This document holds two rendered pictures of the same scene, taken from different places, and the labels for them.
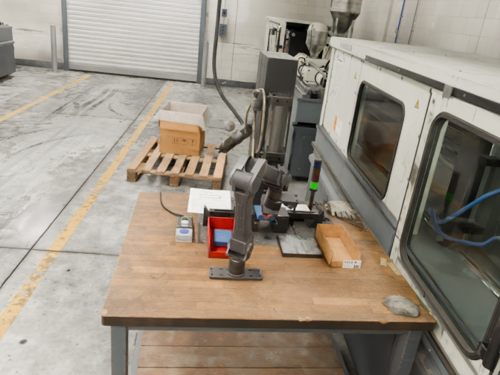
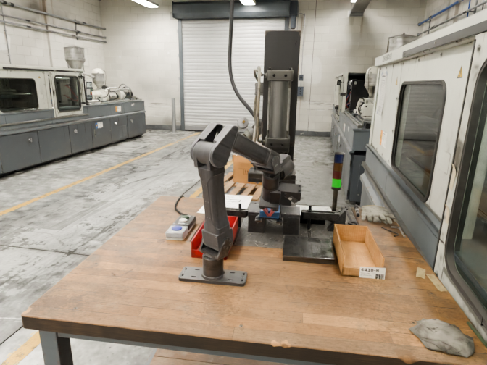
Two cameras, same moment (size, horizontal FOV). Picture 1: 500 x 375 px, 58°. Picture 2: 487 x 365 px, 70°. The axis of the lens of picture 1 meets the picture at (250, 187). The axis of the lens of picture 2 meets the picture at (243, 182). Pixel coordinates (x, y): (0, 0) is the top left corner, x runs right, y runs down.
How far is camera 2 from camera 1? 0.74 m
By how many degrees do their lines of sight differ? 16
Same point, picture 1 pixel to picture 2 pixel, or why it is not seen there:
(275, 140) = (276, 123)
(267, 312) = (230, 329)
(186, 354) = not seen: outside the picture
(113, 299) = (49, 296)
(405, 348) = not seen: outside the picture
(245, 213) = (211, 195)
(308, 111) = (364, 140)
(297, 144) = (356, 171)
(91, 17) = (201, 90)
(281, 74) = (282, 48)
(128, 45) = (227, 109)
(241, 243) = (213, 236)
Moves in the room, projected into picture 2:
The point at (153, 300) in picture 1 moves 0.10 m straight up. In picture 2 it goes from (93, 301) to (90, 268)
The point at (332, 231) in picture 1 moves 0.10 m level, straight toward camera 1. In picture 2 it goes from (355, 234) to (348, 245)
